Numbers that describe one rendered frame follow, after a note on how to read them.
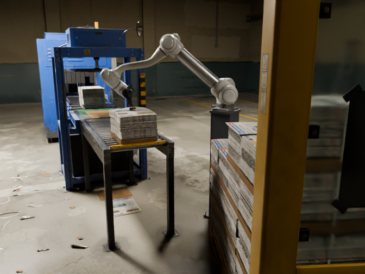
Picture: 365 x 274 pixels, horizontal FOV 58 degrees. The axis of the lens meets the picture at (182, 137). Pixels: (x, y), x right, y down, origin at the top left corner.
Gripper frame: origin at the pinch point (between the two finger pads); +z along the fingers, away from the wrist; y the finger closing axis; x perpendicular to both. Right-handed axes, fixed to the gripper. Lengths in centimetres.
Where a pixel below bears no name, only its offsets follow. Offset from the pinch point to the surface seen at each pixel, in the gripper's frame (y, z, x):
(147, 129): 18.6, 20.0, -5.1
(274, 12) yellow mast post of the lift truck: -67, 186, 23
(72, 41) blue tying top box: -31, -133, 28
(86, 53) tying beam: -20, -120, 16
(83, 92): 37, -185, 14
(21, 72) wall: 126, -852, 105
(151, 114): 7.6, 18.1, -9.1
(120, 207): 118, -33, 4
